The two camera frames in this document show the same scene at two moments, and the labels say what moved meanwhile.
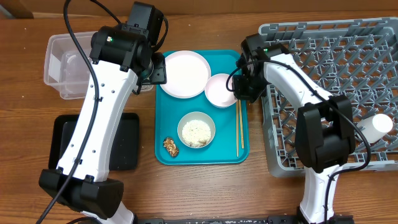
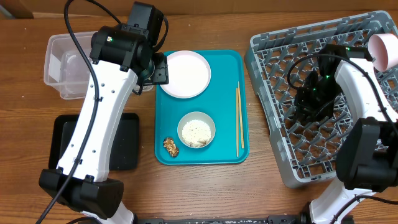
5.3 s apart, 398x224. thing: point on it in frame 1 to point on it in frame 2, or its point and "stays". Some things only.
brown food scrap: (171, 147) stays
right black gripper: (244, 88) to (311, 106)
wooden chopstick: (241, 124) stays
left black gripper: (160, 76) stays
